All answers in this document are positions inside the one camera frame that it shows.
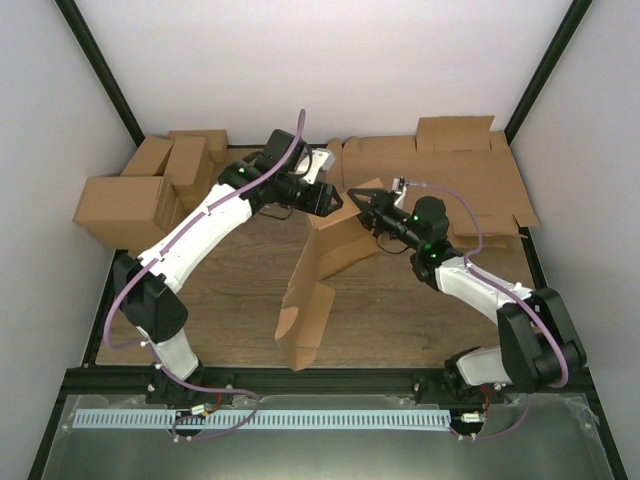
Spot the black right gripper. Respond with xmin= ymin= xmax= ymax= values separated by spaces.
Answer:
xmin=347 ymin=191 xmax=423 ymax=253

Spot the brown cardboard box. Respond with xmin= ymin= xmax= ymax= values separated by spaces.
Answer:
xmin=275 ymin=192 xmax=378 ymax=371

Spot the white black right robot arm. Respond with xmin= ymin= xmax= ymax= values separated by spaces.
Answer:
xmin=348 ymin=179 xmax=587 ymax=403

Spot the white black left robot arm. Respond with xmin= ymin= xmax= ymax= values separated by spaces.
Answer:
xmin=103 ymin=129 xmax=342 ymax=404

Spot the small folded cardboard box rear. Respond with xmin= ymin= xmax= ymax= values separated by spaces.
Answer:
xmin=167 ymin=130 xmax=228 ymax=164

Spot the large folded cardboard box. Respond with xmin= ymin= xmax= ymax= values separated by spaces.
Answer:
xmin=73 ymin=176 xmax=185 ymax=252

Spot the stack of flat cardboard blanks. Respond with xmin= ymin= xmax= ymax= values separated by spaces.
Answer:
xmin=326 ymin=116 xmax=539 ymax=248

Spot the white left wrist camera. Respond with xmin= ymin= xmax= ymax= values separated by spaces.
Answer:
xmin=295 ymin=148 xmax=335 ymax=184

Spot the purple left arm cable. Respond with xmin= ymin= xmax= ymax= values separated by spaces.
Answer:
xmin=103 ymin=108 xmax=307 ymax=444

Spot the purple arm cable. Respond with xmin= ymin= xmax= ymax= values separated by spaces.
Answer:
xmin=403 ymin=181 xmax=571 ymax=442
xmin=103 ymin=108 xmax=307 ymax=444

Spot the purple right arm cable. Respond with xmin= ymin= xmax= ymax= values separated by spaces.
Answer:
xmin=403 ymin=181 xmax=571 ymax=442

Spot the black right frame post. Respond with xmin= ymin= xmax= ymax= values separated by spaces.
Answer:
xmin=504 ymin=0 xmax=593 ymax=145

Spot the black frame post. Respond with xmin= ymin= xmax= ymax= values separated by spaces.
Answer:
xmin=54 ymin=0 xmax=145 ymax=146
xmin=504 ymin=0 xmax=593 ymax=145

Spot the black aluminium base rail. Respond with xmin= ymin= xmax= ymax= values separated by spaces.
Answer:
xmin=144 ymin=365 xmax=591 ymax=406

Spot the black left frame post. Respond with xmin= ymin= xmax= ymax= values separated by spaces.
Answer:
xmin=54 ymin=0 xmax=145 ymax=146

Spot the light blue slotted cable duct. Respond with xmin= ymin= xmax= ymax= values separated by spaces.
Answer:
xmin=72 ymin=409 xmax=451 ymax=431

